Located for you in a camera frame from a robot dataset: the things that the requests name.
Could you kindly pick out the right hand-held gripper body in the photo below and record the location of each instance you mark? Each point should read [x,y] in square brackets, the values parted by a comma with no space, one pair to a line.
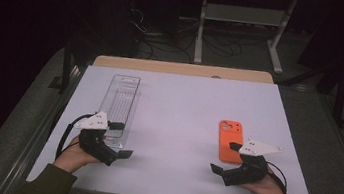
[252,171]

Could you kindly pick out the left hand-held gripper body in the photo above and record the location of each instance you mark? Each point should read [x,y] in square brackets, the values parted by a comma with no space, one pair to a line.
[93,122]

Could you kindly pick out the person's right hand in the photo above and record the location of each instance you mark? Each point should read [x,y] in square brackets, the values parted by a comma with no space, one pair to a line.
[267,190]

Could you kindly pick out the person's left hand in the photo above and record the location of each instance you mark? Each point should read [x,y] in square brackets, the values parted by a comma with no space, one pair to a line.
[72,158]

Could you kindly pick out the beige wooden table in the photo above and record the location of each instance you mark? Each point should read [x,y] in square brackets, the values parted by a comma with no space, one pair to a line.
[180,68]

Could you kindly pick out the orange phone case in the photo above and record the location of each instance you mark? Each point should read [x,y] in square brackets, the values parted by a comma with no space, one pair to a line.
[230,141]

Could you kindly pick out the white metal table frame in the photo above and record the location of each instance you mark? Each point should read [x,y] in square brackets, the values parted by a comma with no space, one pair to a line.
[244,15]

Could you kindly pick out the clear plastic tray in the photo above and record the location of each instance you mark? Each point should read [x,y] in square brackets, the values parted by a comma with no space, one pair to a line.
[121,98]

